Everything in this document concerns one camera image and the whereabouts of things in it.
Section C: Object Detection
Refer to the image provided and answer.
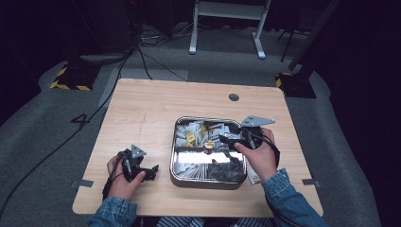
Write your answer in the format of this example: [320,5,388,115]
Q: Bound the white metal stand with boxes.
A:
[188,0,272,61]

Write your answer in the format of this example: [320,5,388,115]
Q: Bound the pile of yellow-label tea bags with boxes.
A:
[174,121,209,148]

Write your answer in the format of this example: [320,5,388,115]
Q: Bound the person's striped trousers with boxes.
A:
[156,216,276,227]

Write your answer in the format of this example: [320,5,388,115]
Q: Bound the pile of dark packets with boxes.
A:
[207,158,246,183]

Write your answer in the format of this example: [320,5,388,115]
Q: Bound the grey tape piece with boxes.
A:
[70,179,95,189]
[301,178,322,187]

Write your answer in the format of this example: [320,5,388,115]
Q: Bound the dark slanted pole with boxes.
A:
[288,0,342,72]

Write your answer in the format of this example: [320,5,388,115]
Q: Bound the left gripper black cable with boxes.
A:
[101,153,125,201]

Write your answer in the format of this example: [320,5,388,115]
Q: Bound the thin black floor cable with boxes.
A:
[135,44,188,82]

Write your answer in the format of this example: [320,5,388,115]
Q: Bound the silver metal compartment tray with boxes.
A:
[169,115,249,191]

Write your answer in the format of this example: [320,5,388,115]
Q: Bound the long black floor cable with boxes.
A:
[0,46,135,219]

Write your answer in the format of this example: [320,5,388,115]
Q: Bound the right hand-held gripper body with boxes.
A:
[232,114,276,149]

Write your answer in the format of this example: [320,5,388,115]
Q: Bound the person's right hand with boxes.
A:
[234,127,279,182]

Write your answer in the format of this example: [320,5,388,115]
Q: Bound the bundle of white stick packets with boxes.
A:
[174,162,209,182]

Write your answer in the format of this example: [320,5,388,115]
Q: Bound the black base with yellow stripes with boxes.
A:
[49,61,102,93]
[274,71,318,99]

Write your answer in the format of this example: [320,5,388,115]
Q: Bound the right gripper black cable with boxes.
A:
[260,133,281,168]

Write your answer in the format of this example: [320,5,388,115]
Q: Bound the tangle of cables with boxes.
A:
[137,22,192,48]

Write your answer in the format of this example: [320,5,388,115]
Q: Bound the person's left hand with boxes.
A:
[106,155,148,201]

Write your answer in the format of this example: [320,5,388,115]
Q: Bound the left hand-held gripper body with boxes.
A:
[116,144,148,183]

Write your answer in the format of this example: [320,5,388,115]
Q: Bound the white sachet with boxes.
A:
[246,168,264,186]

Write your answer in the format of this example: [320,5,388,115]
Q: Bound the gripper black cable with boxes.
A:
[260,133,281,168]
[101,153,125,201]

